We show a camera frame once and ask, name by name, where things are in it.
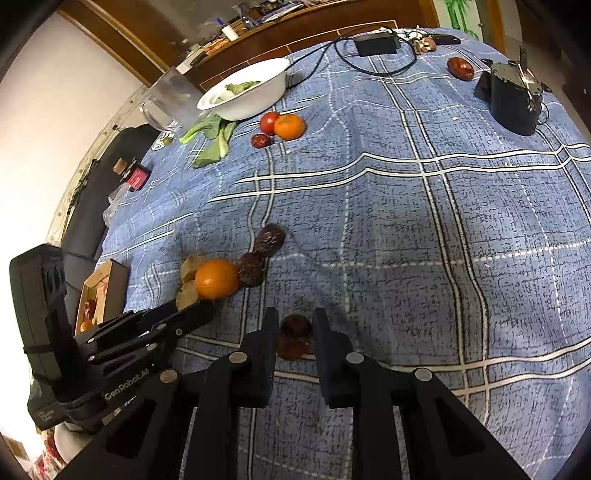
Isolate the dark jar pink label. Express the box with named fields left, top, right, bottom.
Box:
left=112, top=158, right=151, bottom=191

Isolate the beige sugarcane chunk back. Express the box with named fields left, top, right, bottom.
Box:
left=179, top=255, right=207, bottom=284

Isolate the brown glossy date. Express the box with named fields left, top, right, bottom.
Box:
left=276, top=314, right=314, bottom=361

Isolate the black power adapter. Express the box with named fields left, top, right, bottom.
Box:
left=353, top=32, right=400, bottom=57

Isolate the orange tangerine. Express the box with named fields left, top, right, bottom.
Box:
left=273, top=113, right=305, bottom=141
left=194, top=258, right=240, bottom=300

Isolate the clear plastic bag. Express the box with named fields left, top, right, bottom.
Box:
left=102, top=184, right=128, bottom=228

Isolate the dark date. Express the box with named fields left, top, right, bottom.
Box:
left=252, top=224, right=286, bottom=258
left=236, top=252, right=266, bottom=288

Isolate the clear plastic pitcher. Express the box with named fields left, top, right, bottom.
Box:
left=139, top=67, right=204, bottom=133

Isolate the blue plaid tablecloth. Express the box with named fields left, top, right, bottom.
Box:
left=102, top=36, right=590, bottom=479

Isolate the green leafy vegetable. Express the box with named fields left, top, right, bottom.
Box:
left=178, top=80, right=263, bottom=169

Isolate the beige sugarcane block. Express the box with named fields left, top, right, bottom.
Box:
left=175, top=280, right=200, bottom=311

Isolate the small red date far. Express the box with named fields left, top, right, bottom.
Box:
left=250, top=134, right=271, bottom=149

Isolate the wooden counter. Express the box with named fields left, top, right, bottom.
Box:
left=185, top=1, right=440, bottom=91

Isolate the black sofa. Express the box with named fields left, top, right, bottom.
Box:
left=61, top=124, right=158, bottom=324

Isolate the key bundle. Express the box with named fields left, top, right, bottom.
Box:
left=409, top=32, right=461, bottom=55

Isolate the red date table edge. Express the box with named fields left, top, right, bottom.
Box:
left=447, top=57, right=475, bottom=81

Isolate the black power cable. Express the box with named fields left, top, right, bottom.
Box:
left=283, top=28, right=419, bottom=89

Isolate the dark date upper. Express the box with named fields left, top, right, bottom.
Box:
left=252, top=224, right=286, bottom=258

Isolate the black cylindrical device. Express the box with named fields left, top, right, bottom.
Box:
left=474, top=45, right=550, bottom=136

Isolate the brown cardboard box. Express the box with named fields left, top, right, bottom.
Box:
left=74, top=260, right=129, bottom=335

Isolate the red tomato far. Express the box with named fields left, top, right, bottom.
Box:
left=259, top=111, right=280, bottom=136

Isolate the white plastic basin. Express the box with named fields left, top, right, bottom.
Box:
left=197, top=57, right=290, bottom=121

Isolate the dark date lower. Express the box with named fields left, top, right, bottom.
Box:
left=236, top=252, right=266, bottom=288

